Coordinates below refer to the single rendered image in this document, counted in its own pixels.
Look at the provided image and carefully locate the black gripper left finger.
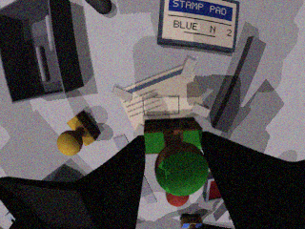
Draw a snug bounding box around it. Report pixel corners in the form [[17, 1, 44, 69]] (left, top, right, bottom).
[[0, 136, 146, 229]]

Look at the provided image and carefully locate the wooden rubber stamp with green knob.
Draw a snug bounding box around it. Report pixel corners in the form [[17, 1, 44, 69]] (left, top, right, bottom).
[[144, 117, 209, 196]]

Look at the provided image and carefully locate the red-handled rubber stamp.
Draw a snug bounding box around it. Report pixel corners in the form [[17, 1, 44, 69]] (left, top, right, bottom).
[[167, 192, 190, 206]]

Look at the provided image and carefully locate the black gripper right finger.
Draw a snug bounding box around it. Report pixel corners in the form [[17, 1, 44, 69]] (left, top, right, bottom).
[[201, 131, 305, 229]]

